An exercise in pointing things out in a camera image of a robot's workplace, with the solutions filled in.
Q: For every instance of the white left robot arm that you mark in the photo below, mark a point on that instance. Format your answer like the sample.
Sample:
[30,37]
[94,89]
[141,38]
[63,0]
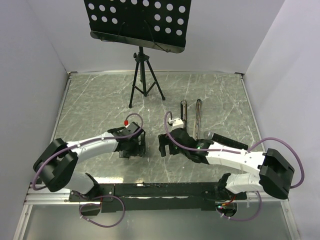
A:
[56,165]

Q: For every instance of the black tripod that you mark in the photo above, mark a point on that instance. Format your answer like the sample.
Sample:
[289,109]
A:
[141,59]

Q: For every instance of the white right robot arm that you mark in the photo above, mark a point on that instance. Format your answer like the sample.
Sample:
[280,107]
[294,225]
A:
[266,171]

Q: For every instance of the black microphone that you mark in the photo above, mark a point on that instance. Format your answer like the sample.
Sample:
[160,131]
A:
[225,141]

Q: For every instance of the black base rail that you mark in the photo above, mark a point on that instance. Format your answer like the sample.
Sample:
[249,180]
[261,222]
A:
[159,196]

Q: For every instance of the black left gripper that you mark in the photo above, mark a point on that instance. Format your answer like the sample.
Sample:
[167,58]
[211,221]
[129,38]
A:
[140,149]

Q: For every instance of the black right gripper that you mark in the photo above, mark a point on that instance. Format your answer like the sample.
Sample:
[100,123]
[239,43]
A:
[163,141]

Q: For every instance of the black perforated music stand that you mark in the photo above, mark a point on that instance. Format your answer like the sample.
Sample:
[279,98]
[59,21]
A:
[154,24]

